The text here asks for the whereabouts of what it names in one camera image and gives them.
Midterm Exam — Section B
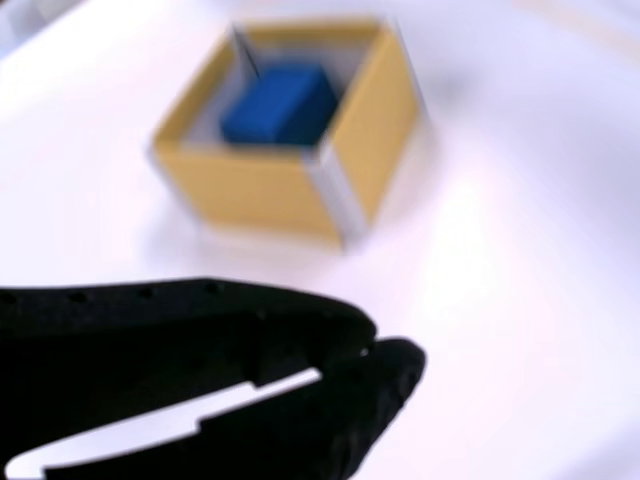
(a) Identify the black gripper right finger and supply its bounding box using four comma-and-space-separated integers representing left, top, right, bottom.
43, 336, 428, 480

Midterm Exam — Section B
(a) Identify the yellow open box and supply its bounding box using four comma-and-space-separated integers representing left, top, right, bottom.
147, 14, 436, 256

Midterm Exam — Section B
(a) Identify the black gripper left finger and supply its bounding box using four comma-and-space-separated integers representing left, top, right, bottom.
0, 277, 378, 480

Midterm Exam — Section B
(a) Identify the blue cube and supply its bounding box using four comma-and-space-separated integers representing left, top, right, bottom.
219, 63, 339, 149

